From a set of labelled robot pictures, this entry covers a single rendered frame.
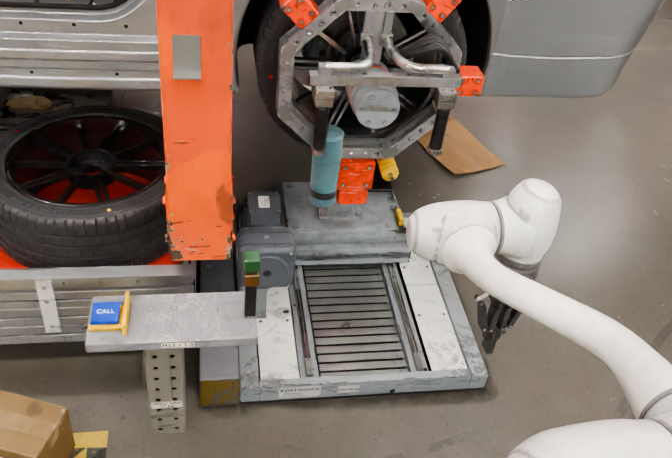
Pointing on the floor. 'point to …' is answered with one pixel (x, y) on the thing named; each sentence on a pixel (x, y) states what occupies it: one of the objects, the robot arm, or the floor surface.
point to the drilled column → (166, 390)
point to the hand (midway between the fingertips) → (490, 338)
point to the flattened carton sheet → (462, 150)
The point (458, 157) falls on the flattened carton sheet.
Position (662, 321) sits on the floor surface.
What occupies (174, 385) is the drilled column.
